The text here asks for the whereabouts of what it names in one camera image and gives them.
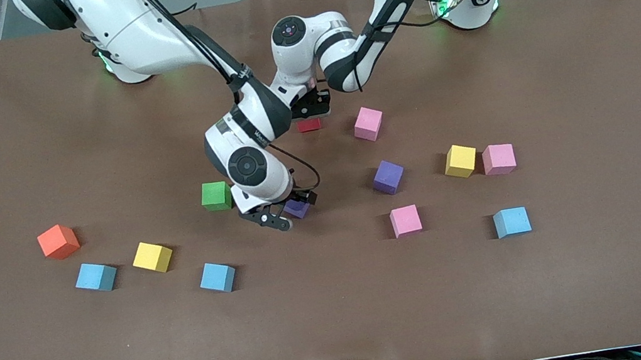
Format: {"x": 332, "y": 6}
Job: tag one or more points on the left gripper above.
{"x": 311, "y": 106}

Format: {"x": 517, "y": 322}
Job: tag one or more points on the brown table mat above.
{"x": 341, "y": 316}

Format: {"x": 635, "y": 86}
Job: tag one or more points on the orange foam cube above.
{"x": 58, "y": 241}

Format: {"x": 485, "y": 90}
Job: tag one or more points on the blue foam cube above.
{"x": 95, "y": 276}
{"x": 217, "y": 277}
{"x": 512, "y": 222}

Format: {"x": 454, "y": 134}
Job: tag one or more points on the yellow foam cube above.
{"x": 152, "y": 256}
{"x": 460, "y": 160}

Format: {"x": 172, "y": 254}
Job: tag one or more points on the red foam cube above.
{"x": 309, "y": 125}

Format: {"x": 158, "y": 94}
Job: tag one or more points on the purple foam cube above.
{"x": 298, "y": 210}
{"x": 388, "y": 177}

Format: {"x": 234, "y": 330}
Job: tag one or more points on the pink foam cube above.
{"x": 368, "y": 123}
{"x": 498, "y": 159}
{"x": 405, "y": 220}

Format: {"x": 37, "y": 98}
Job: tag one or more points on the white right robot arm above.
{"x": 134, "y": 36}

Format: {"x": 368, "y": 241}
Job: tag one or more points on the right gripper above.
{"x": 299, "y": 196}

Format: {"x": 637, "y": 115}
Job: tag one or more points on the green foam cube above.
{"x": 215, "y": 196}

